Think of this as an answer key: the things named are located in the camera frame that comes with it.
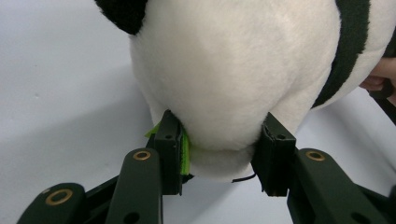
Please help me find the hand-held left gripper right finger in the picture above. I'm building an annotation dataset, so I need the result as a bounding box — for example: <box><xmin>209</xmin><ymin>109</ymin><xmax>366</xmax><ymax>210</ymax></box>
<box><xmin>251</xmin><ymin>112</ymin><xmax>390</xmax><ymax>224</ymax></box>

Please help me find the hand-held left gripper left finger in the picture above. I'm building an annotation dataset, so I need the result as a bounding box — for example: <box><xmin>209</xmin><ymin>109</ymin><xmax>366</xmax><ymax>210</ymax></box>
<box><xmin>106</xmin><ymin>109</ymin><xmax>185</xmax><ymax>224</ymax></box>

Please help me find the panda plush toy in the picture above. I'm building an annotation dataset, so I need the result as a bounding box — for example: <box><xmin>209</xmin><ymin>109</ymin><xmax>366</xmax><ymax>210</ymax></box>
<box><xmin>94</xmin><ymin>0</ymin><xmax>396</xmax><ymax>184</ymax></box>

